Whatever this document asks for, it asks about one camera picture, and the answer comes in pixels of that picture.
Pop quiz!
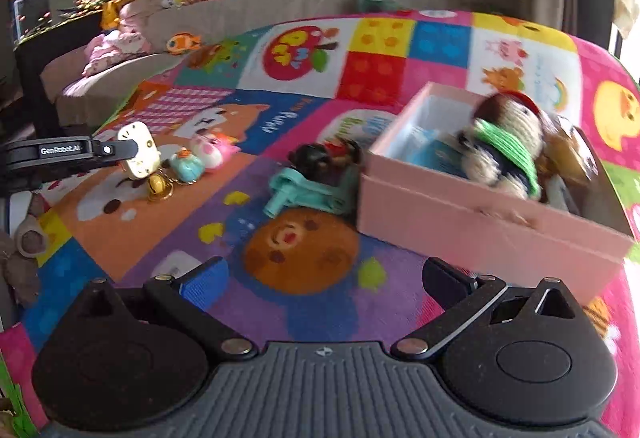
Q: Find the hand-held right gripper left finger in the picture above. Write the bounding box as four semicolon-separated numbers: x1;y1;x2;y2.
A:
75;257;256;361

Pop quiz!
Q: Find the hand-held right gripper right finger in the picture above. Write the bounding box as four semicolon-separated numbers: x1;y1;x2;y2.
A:
390;257;583;361

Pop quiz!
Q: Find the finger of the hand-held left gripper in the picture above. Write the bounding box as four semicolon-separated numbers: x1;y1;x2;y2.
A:
85;137;140;167

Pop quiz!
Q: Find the cream toy keychain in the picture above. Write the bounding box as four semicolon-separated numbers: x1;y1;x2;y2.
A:
117;121;162;181

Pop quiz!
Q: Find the pink cardboard box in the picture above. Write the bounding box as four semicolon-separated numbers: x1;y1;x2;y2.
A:
356;82;636;314

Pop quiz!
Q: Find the crochet doll with red hat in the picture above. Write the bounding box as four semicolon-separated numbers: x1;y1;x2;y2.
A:
456;91;548;203

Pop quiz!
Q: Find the gold bell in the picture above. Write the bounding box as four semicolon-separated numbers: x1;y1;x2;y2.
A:
146;172;175;203

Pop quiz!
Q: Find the teal figure toy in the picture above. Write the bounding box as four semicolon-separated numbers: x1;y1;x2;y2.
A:
167;151;205;184

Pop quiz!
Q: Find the colourful printed play mat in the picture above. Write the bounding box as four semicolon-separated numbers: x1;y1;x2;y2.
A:
0;10;640;438

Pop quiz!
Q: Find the pink plush toy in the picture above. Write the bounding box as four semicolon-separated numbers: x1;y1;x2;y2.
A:
82;26;151;76

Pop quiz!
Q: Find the pink pig toy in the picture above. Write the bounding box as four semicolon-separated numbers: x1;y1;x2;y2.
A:
190;131;240;169

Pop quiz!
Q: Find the brown plush toy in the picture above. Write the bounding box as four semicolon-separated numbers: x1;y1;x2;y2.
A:
0;233;41;306

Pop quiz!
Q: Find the orange fish plush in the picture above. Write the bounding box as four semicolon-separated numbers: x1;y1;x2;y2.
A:
165;32;203;56

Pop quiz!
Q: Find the teal plastic toy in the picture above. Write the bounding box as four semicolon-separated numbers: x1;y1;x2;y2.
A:
264;165;361;219

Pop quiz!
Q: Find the black and red figure toy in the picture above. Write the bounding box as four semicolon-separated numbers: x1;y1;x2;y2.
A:
289;137;363;184

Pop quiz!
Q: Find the clear plastic bag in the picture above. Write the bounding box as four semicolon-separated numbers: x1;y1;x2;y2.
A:
537;115;601;199

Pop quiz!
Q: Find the yellow hanging cloth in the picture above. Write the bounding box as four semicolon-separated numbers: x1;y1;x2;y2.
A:
612;0;640;39

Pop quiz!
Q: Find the beige plush ring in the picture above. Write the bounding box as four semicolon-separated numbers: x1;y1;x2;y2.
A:
15;215;51;259

